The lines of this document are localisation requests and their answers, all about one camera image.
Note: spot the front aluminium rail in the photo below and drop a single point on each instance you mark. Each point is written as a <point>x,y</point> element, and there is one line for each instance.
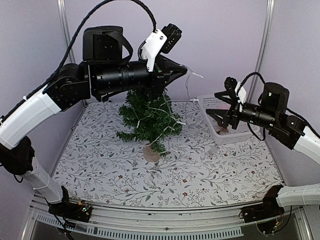
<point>115,222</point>

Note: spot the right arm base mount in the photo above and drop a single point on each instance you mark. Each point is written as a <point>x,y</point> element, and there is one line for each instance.
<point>268,217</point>

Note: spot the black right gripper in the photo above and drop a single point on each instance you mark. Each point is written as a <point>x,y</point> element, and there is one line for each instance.
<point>226,113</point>

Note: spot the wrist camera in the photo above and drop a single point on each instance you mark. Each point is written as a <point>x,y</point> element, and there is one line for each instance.
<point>230,84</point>
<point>173,34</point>

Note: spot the left aluminium frame post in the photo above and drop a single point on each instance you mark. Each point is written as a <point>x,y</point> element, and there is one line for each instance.
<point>62,13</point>

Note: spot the white plastic basket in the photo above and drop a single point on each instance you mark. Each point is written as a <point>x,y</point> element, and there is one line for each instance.
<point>242,133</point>

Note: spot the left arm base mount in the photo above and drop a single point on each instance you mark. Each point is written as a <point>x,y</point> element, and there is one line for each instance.
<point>71,211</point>

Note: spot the right aluminium frame post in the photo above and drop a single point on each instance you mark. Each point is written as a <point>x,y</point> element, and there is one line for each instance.
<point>270,5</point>

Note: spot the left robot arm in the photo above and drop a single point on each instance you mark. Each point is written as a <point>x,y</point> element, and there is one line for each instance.
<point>107,69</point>

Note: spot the aluminium frame post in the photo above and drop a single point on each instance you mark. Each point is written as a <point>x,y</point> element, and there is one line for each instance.
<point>270,5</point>
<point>62,13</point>

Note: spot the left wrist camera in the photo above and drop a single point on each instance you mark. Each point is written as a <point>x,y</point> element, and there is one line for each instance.
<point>173,34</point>

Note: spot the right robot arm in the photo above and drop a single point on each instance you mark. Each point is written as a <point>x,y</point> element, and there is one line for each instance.
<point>288,127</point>

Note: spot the small green christmas tree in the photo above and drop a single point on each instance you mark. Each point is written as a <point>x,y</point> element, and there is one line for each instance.
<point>149,122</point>

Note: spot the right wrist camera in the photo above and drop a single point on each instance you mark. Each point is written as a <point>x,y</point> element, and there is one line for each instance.
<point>230,84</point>

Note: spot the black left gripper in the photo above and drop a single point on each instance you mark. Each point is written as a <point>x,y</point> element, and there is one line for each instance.
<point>163,76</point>

